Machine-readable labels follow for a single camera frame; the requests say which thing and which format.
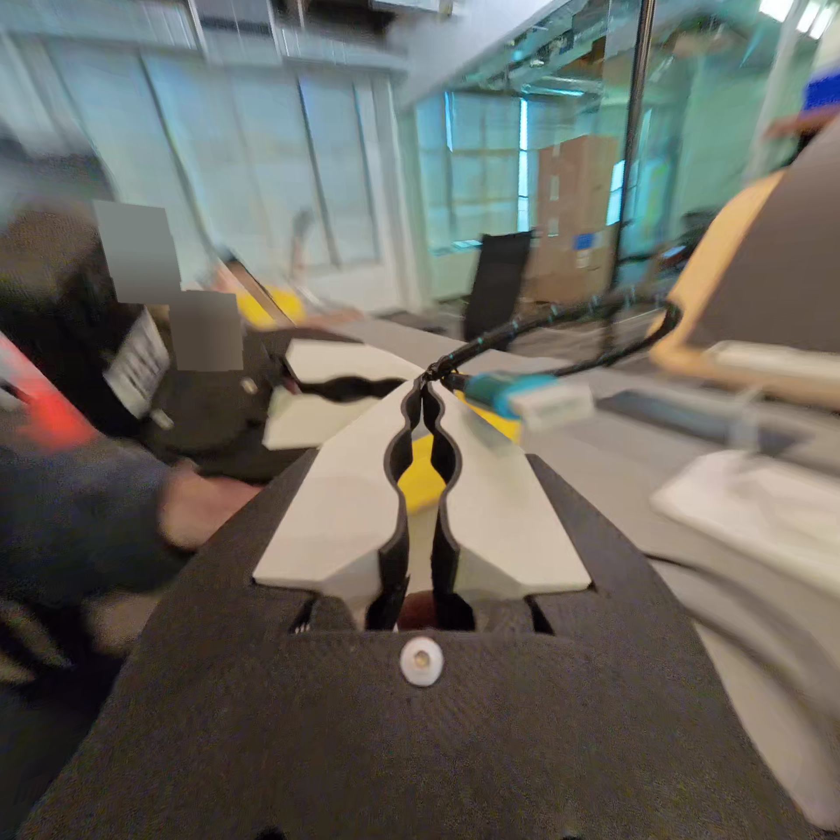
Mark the wooden board stand white base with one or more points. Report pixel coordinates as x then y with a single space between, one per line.
774 275

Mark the thin black pole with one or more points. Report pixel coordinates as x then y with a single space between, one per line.
640 131

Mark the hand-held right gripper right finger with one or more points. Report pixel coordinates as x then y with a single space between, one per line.
512 518

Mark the cardboard box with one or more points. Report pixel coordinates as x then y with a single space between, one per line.
577 216

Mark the dark chair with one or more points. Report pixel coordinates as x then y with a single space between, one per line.
499 282

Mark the blue storage box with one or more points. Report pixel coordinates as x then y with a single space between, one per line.
823 92

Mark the person's left forearm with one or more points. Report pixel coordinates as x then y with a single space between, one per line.
65 512

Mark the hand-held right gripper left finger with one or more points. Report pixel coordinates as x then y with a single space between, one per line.
334 512

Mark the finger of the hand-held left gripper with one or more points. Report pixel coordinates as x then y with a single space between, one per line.
348 361
308 420

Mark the person's left hand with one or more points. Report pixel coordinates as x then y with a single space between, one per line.
203 505

